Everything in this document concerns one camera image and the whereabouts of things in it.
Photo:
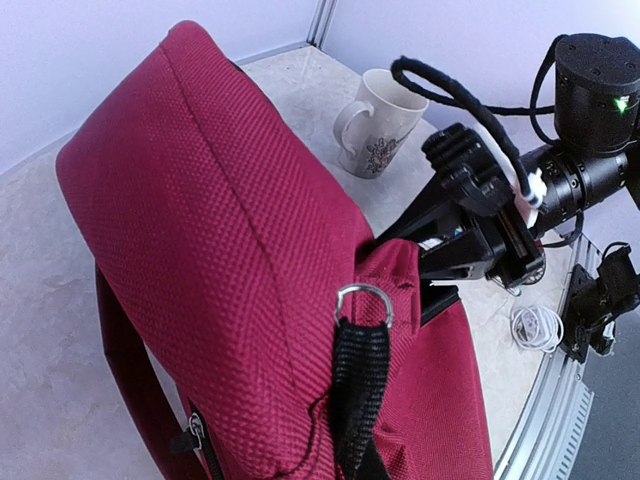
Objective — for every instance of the white floral mug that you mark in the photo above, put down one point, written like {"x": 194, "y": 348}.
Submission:
{"x": 374, "y": 125}

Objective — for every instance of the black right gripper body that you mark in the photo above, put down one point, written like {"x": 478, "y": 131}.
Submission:
{"x": 517, "y": 257}

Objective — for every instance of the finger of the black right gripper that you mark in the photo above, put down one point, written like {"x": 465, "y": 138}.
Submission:
{"x": 426, "y": 221}
{"x": 467, "y": 256}

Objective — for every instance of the aluminium front rail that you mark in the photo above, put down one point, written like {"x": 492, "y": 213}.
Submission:
{"x": 540, "y": 416}

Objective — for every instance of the white charger with cable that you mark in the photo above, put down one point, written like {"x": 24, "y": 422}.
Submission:
{"x": 536, "y": 328}

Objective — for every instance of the aluminium frame right post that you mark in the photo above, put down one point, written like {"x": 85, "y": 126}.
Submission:
{"x": 320, "y": 23}

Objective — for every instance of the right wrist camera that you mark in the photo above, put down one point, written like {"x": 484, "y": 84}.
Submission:
{"x": 476, "y": 175}

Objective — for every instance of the red student backpack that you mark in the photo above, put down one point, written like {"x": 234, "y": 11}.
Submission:
{"x": 253, "y": 326}

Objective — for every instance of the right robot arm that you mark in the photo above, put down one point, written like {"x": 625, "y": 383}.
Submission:
{"x": 596, "y": 118}

